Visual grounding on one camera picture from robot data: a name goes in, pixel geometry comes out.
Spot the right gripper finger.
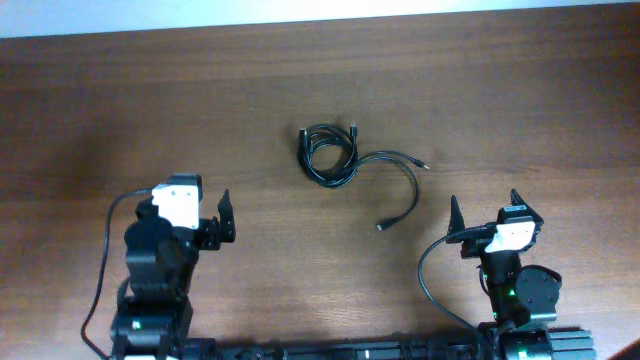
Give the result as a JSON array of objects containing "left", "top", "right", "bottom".
[
  {"left": 447, "top": 195, "right": 466, "bottom": 235},
  {"left": 508, "top": 189, "right": 543, "bottom": 223}
]

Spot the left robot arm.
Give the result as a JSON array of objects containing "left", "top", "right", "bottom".
[{"left": 110, "top": 173, "right": 236, "bottom": 359}]

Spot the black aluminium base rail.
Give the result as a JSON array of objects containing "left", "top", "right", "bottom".
[{"left": 182, "top": 330, "right": 598, "bottom": 360}]

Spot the black audio jack cable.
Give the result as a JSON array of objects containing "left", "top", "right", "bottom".
[{"left": 319, "top": 149, "right": 430, "bottom": 232}]

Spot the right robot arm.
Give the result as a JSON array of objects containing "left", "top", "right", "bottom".
[{"left": 446, "top": 190, "right": 562, "bottom": 359}]

